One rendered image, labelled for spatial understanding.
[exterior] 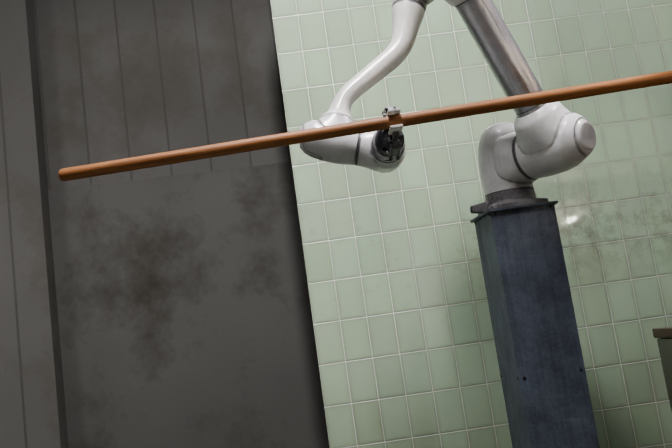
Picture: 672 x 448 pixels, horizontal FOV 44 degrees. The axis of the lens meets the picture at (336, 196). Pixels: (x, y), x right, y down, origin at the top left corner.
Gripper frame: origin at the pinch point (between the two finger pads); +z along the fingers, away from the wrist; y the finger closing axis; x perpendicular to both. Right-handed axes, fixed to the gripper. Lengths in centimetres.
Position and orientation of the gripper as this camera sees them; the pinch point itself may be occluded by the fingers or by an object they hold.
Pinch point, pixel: (394, 121)
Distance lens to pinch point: 197.1
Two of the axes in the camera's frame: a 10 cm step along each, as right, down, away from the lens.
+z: 0.0, -1.7, -9.9
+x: -9.9, 1.4, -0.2
